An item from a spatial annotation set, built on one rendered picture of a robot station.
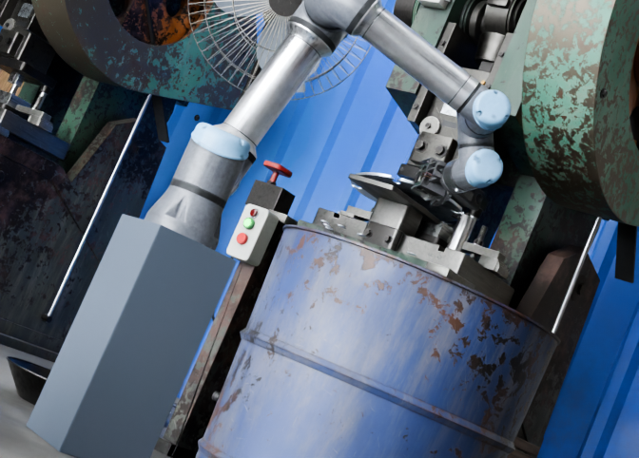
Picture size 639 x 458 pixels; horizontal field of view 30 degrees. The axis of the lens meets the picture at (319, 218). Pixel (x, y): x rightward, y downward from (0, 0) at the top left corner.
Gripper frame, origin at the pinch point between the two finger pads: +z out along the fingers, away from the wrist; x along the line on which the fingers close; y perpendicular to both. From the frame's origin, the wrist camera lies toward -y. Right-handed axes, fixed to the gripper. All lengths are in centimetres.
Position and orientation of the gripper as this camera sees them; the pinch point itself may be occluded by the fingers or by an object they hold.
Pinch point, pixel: (427, 191)
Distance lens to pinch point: 282.3
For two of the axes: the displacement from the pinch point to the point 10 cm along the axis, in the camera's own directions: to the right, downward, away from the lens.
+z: -3.2, 1.0, 9.4
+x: -3.6, 9.1, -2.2
